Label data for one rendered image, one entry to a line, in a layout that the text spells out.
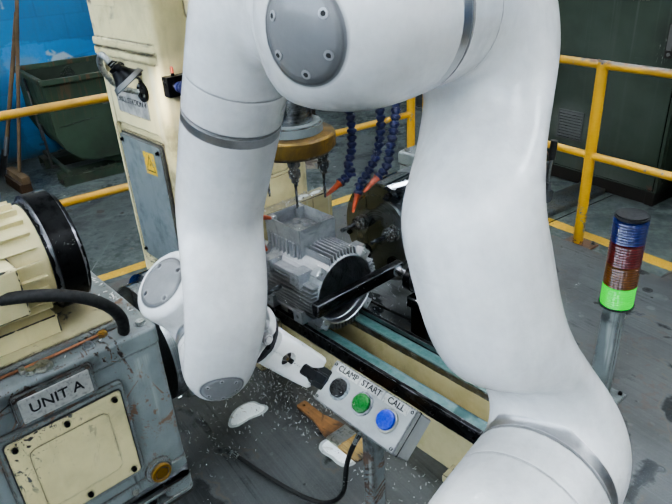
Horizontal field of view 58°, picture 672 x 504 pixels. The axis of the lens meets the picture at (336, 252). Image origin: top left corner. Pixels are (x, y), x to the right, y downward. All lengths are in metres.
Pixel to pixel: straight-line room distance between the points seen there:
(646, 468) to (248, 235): 0.92
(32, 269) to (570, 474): 0.74
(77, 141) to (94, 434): 4.40
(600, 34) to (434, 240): 4.10
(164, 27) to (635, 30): 3.44
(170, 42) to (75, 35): 5.03
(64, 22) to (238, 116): 5.81
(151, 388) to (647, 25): 3.76
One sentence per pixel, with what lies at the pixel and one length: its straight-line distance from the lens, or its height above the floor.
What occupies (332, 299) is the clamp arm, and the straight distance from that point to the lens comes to 1.24.
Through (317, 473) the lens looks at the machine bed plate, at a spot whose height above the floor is 0.80.
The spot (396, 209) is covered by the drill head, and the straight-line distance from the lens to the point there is 1.41.
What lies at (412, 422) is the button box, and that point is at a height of 1.07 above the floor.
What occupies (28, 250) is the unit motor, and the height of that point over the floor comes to 1.32.
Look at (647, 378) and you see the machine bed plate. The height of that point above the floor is 0.80.
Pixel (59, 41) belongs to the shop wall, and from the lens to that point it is 6.30.
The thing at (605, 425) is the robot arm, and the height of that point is 1.33.
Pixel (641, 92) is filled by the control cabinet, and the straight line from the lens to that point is 4.35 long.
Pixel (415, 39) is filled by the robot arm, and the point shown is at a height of 1.64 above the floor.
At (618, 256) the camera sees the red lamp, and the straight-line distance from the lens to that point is 1.21.
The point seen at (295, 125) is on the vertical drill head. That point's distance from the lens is 1.22.
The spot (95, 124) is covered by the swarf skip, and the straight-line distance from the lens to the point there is 5.33.
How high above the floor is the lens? 1.68
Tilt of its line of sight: 27 degrees down
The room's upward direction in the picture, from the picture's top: 3 degrees counter-clockwise
